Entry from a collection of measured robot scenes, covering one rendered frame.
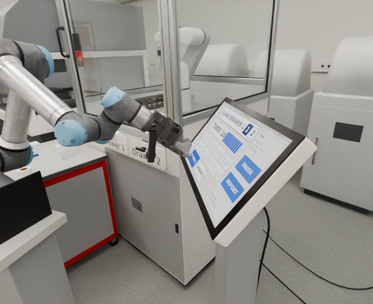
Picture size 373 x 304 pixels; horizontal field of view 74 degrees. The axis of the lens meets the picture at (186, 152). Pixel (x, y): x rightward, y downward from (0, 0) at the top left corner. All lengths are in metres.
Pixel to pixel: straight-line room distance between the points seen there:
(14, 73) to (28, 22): 1.34
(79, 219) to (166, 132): 1.12
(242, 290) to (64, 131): 0.83
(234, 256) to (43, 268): 0.77
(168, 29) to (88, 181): 1.06
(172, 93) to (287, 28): 3.32
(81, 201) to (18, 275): 0.69
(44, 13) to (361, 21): 3.45
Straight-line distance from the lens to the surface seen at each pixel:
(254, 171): 0.61
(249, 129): 0.73
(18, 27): 2.21
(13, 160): 1.23
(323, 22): 4.12
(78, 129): 0.74
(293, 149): 0.57
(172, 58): 1.08
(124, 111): 0.81
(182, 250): 1.49
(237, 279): 1.02
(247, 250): 0.94
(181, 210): 1.32
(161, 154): 1.23
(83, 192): 1.73
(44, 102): 0.82
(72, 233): 1.82
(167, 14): 1.10
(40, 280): 1.27
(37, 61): 1.06
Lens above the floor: 1.37
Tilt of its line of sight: 22 degrees down
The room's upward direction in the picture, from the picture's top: 2 degrees counter-clockwise
